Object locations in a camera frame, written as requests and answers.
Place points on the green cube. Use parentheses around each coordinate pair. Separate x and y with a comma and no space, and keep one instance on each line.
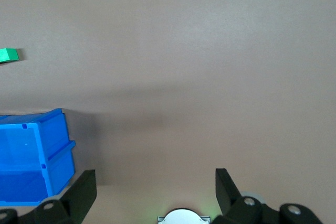
(8,55)

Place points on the brown table cover mat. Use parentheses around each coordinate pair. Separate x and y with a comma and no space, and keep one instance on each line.
(183,51)

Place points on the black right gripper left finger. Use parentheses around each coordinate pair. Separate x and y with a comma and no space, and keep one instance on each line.
(76,200)

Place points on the blue plastic storage bin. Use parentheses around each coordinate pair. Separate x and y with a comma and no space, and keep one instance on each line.
(23,155)

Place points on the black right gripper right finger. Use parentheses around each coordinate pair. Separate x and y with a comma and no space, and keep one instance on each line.
(231,205)

